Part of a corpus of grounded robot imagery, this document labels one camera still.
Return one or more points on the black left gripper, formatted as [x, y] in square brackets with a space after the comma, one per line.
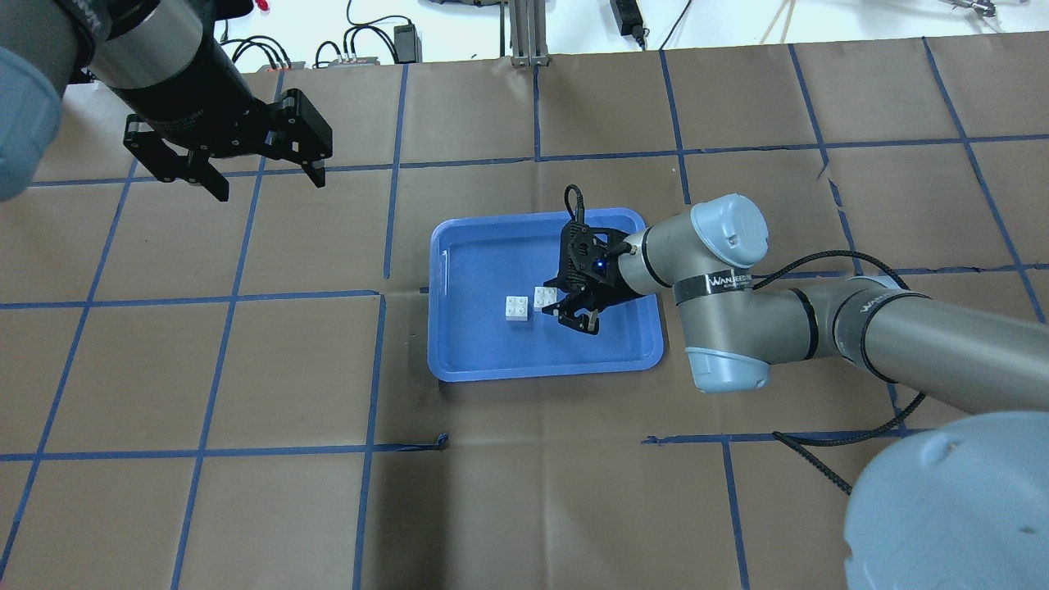
[190, 97]

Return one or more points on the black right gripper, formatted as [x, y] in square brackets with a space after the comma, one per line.
[616, 281]

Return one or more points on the white block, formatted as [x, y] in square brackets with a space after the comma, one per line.
[544, 296]
[517, 308]

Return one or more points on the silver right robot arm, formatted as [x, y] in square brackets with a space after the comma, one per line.
[951, 493]

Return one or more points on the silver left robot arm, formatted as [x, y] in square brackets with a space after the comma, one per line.
[43, 44]

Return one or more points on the blue plastic tray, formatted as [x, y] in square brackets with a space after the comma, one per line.
[475, 264]

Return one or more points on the brown paper table cover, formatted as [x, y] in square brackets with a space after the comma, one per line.
[236, 395]

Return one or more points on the black power adapter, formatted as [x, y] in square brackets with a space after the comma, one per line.
[629, 21]

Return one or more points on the aluminium frame post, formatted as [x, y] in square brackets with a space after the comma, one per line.
[526, 32]

